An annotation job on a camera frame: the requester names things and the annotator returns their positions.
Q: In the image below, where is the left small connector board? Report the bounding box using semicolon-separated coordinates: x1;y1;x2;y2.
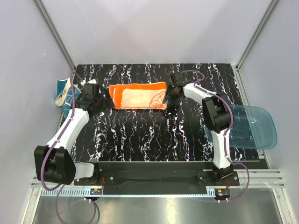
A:
90;188;103;196

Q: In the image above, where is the right small connector board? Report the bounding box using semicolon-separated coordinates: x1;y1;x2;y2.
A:
215;189;230;200

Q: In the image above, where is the blue translucent plastic tray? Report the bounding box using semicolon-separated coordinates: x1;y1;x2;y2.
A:
203;103;277;150

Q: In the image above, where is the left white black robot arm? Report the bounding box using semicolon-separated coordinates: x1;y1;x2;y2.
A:
34;83;114;187

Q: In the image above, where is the slotted grey cable duct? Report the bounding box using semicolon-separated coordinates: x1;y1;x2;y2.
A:
41;188;231;198

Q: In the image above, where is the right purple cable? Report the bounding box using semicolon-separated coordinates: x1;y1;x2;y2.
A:
182;70;250;203

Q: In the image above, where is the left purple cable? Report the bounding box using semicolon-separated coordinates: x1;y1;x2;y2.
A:
41;71;100;224

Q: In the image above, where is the right aluminium frame post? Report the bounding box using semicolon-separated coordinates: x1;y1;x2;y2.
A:
235;0;280;70

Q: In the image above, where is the aluminium front rail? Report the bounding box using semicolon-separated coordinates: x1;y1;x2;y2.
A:
30;169;285;188

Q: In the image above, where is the orange cartoon print towel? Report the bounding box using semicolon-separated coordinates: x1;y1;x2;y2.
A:
108;82;167;110

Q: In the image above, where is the small connector board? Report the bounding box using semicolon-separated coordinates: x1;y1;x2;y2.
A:
215;189;230;200
90;188;103;196

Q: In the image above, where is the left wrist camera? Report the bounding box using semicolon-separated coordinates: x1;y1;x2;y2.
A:
80;79;97;86

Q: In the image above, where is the aluminium frame post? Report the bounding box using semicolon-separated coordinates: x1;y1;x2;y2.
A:
33;0;77;70
235;0;280;70

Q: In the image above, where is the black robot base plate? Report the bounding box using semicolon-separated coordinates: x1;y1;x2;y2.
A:
74;162;240;197

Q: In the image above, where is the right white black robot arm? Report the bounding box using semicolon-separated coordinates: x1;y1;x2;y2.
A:
164;72;234;185

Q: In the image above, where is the purple cable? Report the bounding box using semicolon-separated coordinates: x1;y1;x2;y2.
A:
182;70;250;203
41;71;100;224

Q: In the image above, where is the teal and cream towel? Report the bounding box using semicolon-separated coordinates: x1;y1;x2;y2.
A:
55;78;73;119

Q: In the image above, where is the left aluminium frame post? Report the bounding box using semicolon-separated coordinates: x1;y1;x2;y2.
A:
33;0;77;70

